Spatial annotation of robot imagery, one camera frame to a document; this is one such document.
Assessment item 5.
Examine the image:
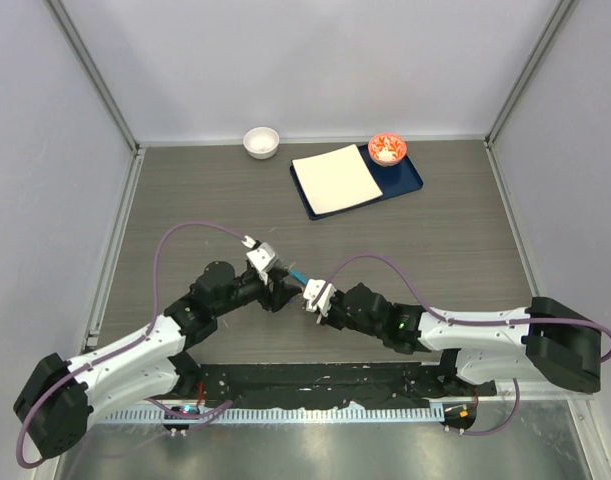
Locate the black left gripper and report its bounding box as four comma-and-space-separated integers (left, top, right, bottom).
213, 266, 300, 317

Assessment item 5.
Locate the metal key organizer blue handle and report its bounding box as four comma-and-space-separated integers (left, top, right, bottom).
281, 263, 309, 295

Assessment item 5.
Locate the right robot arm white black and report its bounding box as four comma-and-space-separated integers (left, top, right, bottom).
304, 280, 601, 395

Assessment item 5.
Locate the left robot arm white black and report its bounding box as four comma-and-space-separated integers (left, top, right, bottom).
13, 261, 302, 469

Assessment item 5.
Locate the white square plate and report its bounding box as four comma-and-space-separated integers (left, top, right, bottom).
292, 145, 383, 215

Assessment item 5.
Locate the dark blue tray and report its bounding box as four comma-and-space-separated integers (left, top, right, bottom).
290, 144, 423, 221

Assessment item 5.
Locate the white bowl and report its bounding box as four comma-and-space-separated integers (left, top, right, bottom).
243, 127, 280, 160

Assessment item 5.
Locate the orange patterned bowl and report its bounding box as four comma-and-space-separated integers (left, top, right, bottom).
367, 133, 407, 167

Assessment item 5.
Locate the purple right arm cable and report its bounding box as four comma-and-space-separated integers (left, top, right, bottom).
324, 253, 611, 436

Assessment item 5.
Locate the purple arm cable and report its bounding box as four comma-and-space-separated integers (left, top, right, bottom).
324, 253, 611, 436
15, 222, 256, 470

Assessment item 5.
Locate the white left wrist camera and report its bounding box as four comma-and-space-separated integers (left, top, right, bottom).
241, 235, 279, 285

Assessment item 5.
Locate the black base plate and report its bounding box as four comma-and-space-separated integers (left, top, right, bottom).
159, 362, 497, 410

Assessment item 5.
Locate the slotted cable duct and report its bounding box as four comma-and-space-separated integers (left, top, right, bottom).
98, 403, 444, 426

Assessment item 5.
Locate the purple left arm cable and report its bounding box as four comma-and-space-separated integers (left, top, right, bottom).
15, 222, 256, 470

